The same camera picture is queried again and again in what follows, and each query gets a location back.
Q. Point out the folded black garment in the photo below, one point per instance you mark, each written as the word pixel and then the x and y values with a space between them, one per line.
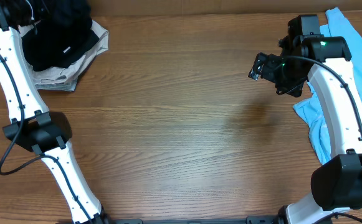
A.
pixel 52 45

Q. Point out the light blue t-shirt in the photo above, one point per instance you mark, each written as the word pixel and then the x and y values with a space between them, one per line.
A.
pixel 309 109

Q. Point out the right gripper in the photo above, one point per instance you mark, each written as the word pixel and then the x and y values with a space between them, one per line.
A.
pixel 288 86

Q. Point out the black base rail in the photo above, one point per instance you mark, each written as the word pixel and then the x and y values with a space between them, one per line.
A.
pixel 193 221

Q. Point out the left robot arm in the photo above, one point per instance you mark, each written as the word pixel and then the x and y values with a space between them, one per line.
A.
pixel 33 126

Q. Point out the folded grey garment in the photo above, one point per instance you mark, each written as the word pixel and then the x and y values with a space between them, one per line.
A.
pixel 64 86

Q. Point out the black polo shirt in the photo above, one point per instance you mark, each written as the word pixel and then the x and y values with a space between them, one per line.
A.
pixel 70 14

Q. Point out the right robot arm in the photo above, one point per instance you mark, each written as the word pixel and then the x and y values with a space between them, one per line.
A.
pixel 324 62

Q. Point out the folded beige garment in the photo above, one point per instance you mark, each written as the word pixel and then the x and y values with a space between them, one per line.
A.
pixel 54 75

